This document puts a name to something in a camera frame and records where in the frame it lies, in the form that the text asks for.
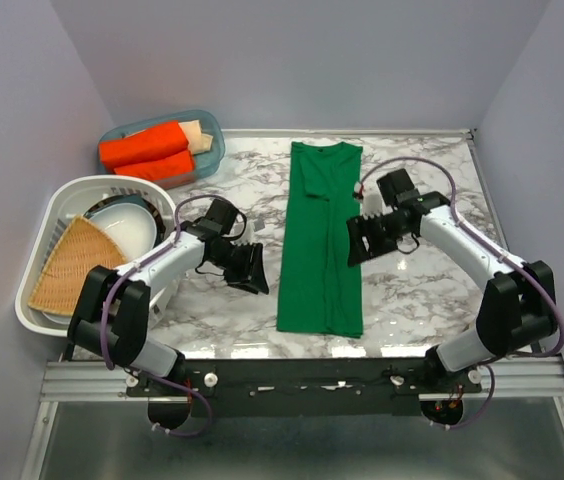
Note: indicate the rolled beige t-shirt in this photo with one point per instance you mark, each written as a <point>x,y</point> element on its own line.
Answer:
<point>198,141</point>

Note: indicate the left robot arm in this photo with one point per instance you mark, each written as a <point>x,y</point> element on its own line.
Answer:
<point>112,313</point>

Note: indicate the aluminium rail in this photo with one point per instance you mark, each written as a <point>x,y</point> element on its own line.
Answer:
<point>92,382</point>

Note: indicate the dark teal plate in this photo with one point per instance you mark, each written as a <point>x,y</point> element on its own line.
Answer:
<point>134,199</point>

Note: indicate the lower rolled orange t-shirt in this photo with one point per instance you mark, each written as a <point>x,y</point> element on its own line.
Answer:
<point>155,170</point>

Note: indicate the white bowl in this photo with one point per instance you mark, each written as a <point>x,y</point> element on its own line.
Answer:
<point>130,226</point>

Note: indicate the wicker fan-shaped tray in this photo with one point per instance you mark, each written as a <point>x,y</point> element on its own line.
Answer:
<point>82,247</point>

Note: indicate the white plastic basket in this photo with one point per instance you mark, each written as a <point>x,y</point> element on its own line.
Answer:
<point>75,198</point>

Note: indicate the upper rolled orange t-shirt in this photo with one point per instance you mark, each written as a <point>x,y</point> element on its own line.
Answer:
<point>154,143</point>

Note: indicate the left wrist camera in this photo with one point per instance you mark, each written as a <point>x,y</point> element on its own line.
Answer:
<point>247,236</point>

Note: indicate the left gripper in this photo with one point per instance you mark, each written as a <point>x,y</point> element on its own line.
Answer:
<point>251,276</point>

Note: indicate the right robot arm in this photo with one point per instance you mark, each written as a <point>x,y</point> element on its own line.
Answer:
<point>518,298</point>

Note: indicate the green t-shirt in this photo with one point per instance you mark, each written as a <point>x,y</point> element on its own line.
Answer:
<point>319,293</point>

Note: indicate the rolled orange t-shirt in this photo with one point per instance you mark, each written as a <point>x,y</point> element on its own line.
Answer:
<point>155,170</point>
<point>154,143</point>

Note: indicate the blue plastic bin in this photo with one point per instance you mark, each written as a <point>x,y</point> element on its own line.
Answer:
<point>206,164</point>

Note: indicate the black mounting base plate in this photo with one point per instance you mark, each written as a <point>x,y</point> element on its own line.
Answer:
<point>321,387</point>

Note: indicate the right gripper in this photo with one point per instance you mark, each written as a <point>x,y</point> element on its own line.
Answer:
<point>359,227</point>

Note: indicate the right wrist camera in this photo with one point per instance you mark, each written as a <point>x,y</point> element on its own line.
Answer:
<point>372,204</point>

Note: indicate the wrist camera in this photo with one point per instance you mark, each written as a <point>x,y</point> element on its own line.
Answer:
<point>247,236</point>
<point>372,204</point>

